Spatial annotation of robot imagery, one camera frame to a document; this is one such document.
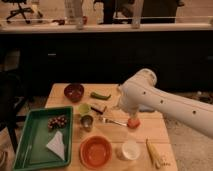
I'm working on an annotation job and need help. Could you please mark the dark red bowl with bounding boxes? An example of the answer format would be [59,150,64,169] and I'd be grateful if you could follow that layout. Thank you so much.
[64,83,84,103]

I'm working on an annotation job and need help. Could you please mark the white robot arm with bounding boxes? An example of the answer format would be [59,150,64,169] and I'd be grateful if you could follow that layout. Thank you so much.
[118,68,213,139]

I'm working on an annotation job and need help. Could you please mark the orange tomato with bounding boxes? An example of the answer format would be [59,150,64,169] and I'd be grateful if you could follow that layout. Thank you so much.
[127,118,140,129]

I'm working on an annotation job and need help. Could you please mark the blue sponge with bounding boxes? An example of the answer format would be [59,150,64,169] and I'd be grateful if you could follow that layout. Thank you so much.
[139,106,155,113]

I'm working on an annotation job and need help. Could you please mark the silver fork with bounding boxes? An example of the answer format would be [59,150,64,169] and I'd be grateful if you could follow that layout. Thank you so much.
[99,116,127,127]

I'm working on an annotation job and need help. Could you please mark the white cup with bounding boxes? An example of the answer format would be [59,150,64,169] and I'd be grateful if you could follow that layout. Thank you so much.
[121,140,141,160]

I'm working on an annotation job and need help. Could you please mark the yellow corn cob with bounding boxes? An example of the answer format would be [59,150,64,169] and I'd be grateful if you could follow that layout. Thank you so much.
[146,139,163,169]

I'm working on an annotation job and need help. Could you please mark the green pepper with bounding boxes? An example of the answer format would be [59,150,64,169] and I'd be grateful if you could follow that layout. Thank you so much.
[90,92,111,100]

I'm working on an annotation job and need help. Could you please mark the small metal cup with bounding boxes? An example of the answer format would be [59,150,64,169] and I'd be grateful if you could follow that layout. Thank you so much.
[80,115,93,132]

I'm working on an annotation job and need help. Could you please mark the light green cup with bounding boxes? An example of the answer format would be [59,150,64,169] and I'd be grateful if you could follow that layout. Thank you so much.
[78,103,91,116]

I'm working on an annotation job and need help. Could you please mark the orange bowl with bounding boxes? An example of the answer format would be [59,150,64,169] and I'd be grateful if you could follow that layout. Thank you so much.
[79,136,112,169]

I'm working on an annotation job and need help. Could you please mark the bunch of dark grapes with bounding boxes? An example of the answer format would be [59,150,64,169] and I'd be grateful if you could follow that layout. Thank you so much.
[48,115,67,131]

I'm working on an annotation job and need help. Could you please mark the white folded napkin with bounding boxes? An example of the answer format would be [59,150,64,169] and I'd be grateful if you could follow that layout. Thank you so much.
[46,131,65,160]

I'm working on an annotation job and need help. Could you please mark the green plastic tray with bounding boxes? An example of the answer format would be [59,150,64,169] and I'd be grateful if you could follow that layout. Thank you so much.
[13,107,73,171]

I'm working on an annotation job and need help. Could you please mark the dark chair at left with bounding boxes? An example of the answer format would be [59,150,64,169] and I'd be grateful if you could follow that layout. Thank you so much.
[0,72,27,151]

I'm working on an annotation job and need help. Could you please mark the black office chair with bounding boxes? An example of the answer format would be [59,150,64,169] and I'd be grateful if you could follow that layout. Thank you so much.
[1,0,43,24]

